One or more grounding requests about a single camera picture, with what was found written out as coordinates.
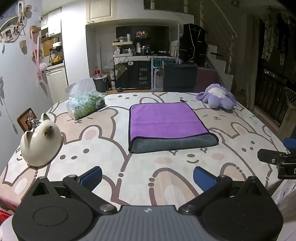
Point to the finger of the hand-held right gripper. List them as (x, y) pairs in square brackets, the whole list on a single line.
[(266, 155), (290, 144)]

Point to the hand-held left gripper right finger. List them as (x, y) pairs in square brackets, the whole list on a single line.
[(203, 178)]

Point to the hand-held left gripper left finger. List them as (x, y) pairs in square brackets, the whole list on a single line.
[(92, 178)]

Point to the purple and grey towel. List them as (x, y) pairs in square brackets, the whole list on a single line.
[(161, 120)]

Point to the black balcony railing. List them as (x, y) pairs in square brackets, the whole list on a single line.
[(272, 92)]

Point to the white cat-shaped figure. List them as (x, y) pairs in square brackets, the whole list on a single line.
[(39, 143)]

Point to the green tissue pack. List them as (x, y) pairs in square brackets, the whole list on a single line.
[(85, 104)]

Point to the purple plush toy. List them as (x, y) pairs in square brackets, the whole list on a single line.
[(217, 97)]

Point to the brown wooden key holder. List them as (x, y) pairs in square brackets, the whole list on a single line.
[(23, 120)]

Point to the grey trash bin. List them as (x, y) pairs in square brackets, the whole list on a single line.
[(100, 84)]

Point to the white staircase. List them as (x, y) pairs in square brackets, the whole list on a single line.
[(222, 62)]

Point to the dark storage box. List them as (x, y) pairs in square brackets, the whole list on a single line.
[(180, 77)]

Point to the white kitchen cabinet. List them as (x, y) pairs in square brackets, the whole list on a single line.
[(56, 81)]

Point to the black printed cabinet curtain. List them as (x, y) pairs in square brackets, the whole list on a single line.
[(131, 74)]

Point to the lit glass tank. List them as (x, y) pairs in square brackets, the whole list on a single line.
[(56, 56)]

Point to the white storage rack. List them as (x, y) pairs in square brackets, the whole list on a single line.
[(122, 49)]

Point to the black hanging jacket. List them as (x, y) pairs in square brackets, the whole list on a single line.
[(193, 44)]

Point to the wall photo shelf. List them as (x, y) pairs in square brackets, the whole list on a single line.
[(11, 30)]

